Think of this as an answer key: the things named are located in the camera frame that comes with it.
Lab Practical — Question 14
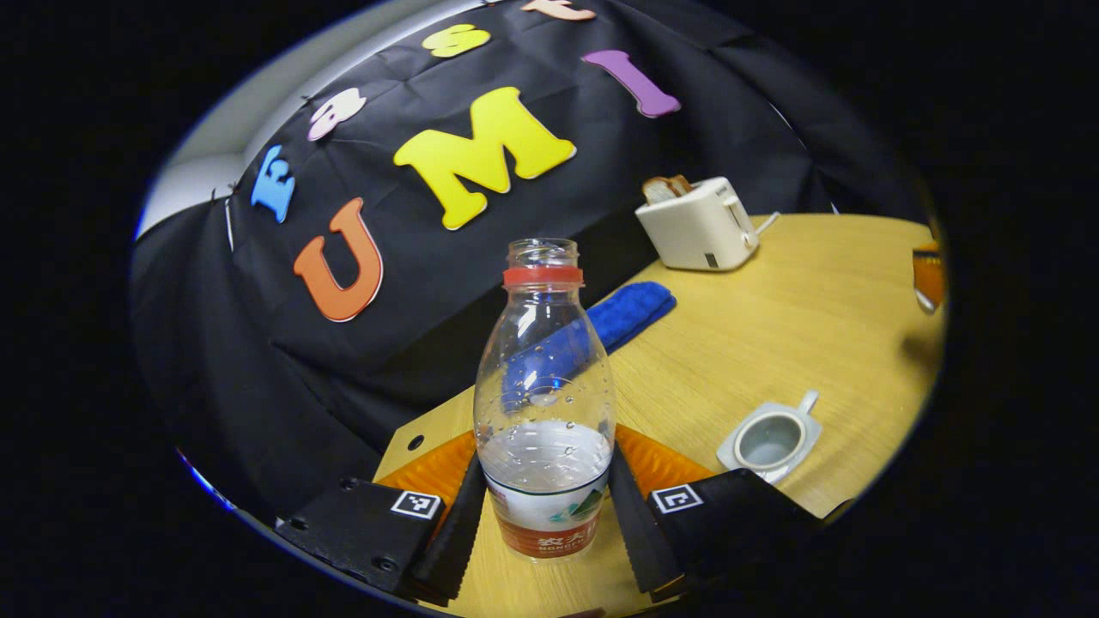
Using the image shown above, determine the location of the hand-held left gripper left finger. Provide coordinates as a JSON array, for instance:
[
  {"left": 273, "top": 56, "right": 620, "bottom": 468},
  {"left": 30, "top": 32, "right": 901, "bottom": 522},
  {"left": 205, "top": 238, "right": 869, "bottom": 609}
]
[{"left": 275, "top": 429, "right": 489, "bottom": 606}]

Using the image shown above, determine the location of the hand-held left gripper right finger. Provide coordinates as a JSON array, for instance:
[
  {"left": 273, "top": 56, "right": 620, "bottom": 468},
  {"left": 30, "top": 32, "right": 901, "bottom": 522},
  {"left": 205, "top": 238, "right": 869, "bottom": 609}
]
[{"left": 608, "top": 423, "right": 825, "bottom": 602}]

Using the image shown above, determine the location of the clear plastic water bottle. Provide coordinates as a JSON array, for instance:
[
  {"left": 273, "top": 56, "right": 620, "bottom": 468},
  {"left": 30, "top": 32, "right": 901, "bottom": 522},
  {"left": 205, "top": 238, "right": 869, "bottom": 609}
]
[{"left": 473, "top": 239, "right": 617, "bottom": 563}]

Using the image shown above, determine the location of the white ceramic teacup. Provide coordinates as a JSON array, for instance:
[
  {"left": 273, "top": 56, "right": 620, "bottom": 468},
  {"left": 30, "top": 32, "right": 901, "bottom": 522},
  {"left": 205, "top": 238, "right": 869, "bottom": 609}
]
[{"left": 716, "top": 390, "right": 823, "bottom": 487}]

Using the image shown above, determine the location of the black backdrop cloth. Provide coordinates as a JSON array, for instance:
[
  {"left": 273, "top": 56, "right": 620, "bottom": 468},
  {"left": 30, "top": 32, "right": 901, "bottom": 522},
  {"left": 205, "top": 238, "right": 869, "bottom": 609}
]
[{"left": 129, "top": 0, "right": 928, "bottom": 524}]

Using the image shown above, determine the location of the folded blue towel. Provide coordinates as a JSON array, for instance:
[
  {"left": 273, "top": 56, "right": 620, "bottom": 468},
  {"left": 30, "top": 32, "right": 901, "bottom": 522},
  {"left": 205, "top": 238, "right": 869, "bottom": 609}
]
[{"left": 502, "top": 281, "right": 677, "bottom": 413}]

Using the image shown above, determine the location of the white toaster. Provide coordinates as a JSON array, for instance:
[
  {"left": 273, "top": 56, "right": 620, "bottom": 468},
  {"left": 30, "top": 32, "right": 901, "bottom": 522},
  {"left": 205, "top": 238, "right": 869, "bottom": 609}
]
[{"left": 635, "top": 177, "right": 762, "bottom": 273}]

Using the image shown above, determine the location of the toasted bread slice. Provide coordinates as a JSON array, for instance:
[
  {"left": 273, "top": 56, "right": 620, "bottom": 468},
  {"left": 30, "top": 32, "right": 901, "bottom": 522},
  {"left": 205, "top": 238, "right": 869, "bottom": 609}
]
[{"left": 642, "top": 174, "right": 695, "bottom": 205}]

